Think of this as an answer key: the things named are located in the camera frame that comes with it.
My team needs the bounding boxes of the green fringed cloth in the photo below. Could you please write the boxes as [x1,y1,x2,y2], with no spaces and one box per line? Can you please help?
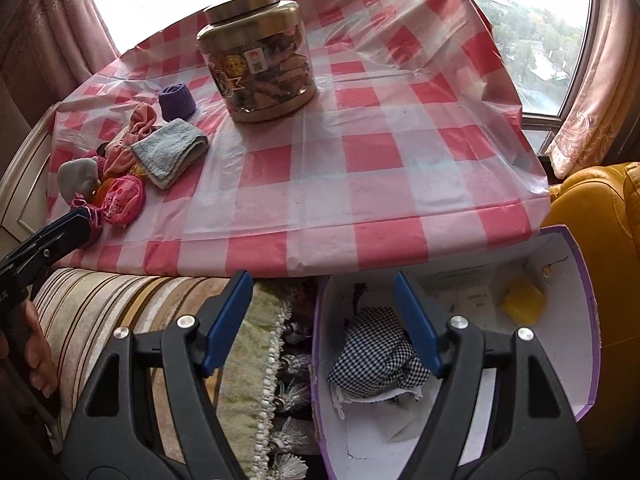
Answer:
[215,280,321,480]

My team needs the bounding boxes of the pink white checkered tablecloth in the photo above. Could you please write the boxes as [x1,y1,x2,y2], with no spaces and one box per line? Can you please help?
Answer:
[47,0,551,281]

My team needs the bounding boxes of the gold lidded snack jar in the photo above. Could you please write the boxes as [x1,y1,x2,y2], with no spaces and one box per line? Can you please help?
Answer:
[196,0,317,123]

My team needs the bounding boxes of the yellow sponge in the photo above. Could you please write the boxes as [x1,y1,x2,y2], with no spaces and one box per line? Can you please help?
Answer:
[502,277,546,323]

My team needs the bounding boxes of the light blue folded towel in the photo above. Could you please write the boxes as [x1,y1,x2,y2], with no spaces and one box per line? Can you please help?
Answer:
[131,118,210,191]

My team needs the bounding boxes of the cream wooden panel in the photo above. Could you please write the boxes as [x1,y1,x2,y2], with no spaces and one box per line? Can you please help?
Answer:
[0,105,57,248]

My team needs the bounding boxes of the grey cloth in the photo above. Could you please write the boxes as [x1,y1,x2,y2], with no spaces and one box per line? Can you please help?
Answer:
[57,157,99,201]

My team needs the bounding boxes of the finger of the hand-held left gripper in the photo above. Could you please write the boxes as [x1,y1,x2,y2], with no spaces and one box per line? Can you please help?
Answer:
[0,208,95,286]

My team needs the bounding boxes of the dark window frame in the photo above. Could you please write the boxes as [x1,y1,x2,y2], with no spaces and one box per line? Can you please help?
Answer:
[520,0,608,153]

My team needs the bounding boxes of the person's left hand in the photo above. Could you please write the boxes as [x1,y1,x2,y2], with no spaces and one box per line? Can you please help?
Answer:
[0,300,59,399]

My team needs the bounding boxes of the yellow leather sofa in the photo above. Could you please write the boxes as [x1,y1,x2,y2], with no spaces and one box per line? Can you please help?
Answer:
[540,162,640,461]

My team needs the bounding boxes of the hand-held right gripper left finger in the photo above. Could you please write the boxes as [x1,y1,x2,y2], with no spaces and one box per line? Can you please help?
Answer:
[59,270,254,480]

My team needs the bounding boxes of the pink fabric sock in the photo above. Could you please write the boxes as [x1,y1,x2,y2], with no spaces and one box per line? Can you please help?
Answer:
[102,102,161,183]

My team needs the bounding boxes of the purple rimmed white box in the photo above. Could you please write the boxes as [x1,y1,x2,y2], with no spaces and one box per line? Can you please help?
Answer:
[310,225,601,480]

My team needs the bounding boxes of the white card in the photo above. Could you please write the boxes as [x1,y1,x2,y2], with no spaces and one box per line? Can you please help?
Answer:
[447,280,496,318]

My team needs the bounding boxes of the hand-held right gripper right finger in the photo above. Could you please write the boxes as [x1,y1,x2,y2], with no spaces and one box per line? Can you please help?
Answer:
[392,272,588,480]

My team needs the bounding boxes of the black white checked cloth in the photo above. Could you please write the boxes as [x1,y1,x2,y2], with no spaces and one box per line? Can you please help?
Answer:
[327,307,433,401]

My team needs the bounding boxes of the striped beige blanket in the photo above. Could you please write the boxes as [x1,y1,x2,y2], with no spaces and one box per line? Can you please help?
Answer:
[30,267,236,461]

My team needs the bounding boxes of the pink embroidered curtain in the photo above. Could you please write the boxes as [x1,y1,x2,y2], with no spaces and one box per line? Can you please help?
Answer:
[0,0,121,111]
[545,0,640,178]

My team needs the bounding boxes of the pink printed round pouch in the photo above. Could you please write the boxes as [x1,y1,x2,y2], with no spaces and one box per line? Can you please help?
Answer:
[102,176,147,226]

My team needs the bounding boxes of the magenta patterned cloth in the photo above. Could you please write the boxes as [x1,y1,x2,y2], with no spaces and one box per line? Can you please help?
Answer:
[70,195,104,241]

